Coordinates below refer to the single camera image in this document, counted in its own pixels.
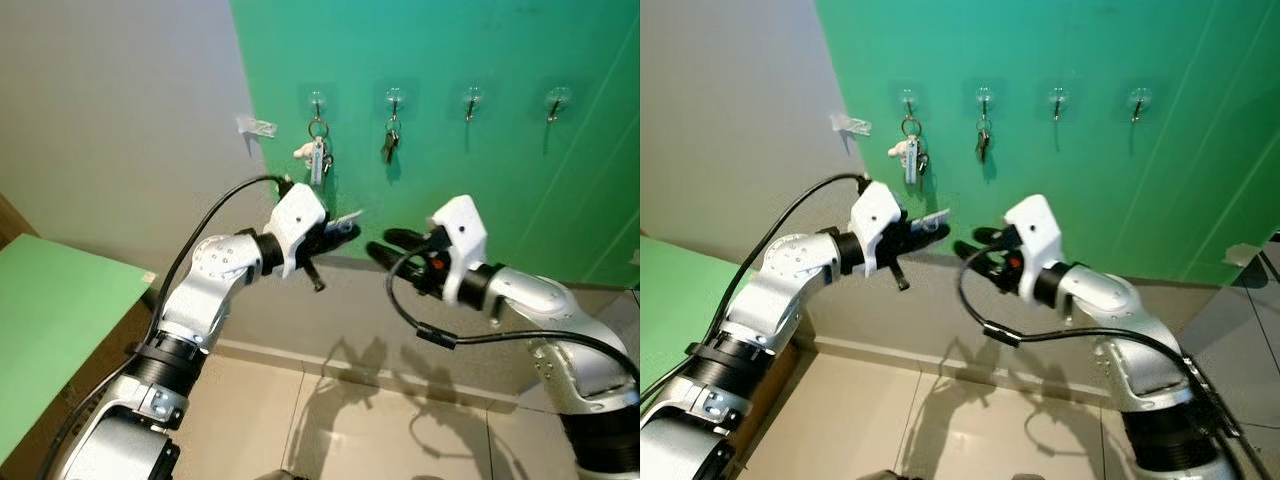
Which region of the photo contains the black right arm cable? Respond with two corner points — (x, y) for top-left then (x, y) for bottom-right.
(957, 243), (1251, 480)
(386, 235), (641, 386)

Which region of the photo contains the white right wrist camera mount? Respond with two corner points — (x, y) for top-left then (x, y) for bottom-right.
(1003, 194), (1061, 306)
(425, 195), (489, 306)

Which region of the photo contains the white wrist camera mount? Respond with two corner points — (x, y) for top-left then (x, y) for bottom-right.
(272, 183), (329, 279)
(1003, 194), (1061, 306)
(425, 195), (489, 306)
(848, 180), (904, 279)

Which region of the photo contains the small green corrugated board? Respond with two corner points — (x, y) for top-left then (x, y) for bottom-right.
(640, 235), (701, 391)
(0, 233), (156, 466)

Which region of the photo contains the key bunch with white figure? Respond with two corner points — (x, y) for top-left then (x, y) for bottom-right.
(293, 118), (336, 189)
(886, 118), (929, 187)

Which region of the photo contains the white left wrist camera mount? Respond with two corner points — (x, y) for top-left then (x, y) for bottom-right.
(848, 180), (904, 279)
(272, 183), (329, 279)

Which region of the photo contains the large green corrugated board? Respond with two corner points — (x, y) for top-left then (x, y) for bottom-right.
(229, 0), (641, 289)
(813, 0), (1280, 286)

